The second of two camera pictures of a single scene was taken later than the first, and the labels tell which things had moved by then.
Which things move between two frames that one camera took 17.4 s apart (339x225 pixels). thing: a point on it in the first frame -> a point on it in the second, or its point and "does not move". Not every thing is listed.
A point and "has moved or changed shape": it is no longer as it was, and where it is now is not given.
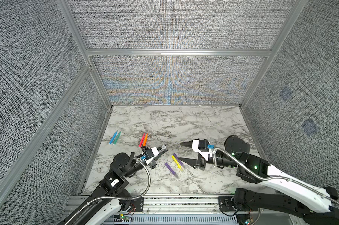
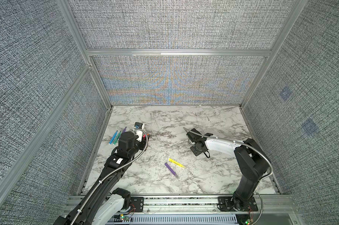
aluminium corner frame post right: [295, 14] does not move
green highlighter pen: [117, 138] does not move
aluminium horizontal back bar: [178, 52] does not move
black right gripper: [201, 165] -> [192, 150]
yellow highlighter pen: [176, 162] has moved or changed shape
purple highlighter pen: [171, 170] does not move
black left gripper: [152, 163] -> [143, 143]
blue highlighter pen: [113, 138] does not move
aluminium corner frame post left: [77, 33] does not move
